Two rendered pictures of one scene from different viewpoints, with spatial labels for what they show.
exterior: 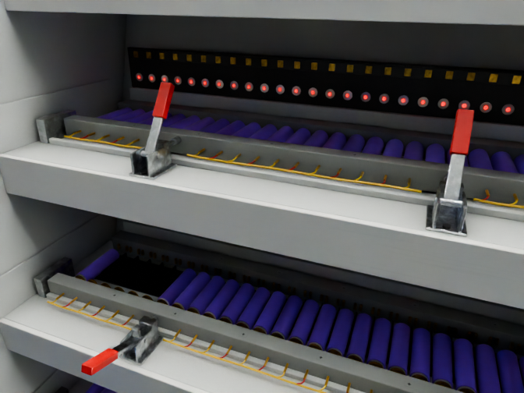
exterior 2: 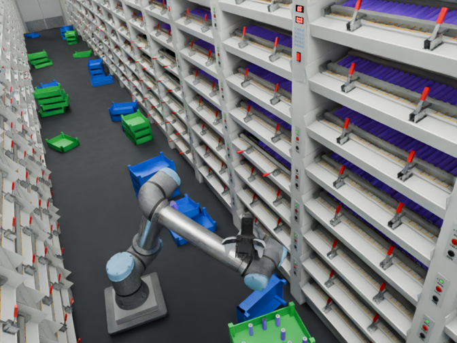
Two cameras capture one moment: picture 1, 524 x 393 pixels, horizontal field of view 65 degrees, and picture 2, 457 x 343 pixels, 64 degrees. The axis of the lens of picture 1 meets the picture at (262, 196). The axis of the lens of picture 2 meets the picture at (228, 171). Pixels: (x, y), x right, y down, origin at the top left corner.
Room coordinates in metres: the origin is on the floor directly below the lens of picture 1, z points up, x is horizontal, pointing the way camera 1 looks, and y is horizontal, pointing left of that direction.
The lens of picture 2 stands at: (-0.90, -1.09, 1.78)
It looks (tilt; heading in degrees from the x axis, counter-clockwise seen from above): 34 degrees down; 47
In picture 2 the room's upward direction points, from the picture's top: 6 degrees counter-clockwise
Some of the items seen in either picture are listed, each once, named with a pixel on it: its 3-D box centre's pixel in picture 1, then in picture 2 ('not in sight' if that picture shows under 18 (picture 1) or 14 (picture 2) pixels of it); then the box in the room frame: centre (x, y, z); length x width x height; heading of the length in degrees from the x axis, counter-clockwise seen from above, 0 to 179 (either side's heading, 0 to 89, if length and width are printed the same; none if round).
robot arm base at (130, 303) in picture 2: not in sight; (130, 289); (-0.41, 0.34, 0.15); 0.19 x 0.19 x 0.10
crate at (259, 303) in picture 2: not in sight; (262, 305); (0.01, -0.27, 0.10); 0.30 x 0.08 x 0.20; 177
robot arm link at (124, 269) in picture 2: not in sight; (124, 271); (-0.40, 0.34, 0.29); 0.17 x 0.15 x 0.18; 16
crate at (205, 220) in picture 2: not in sight; (191, 226); (0.23, 0.56, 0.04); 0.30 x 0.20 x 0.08; 161
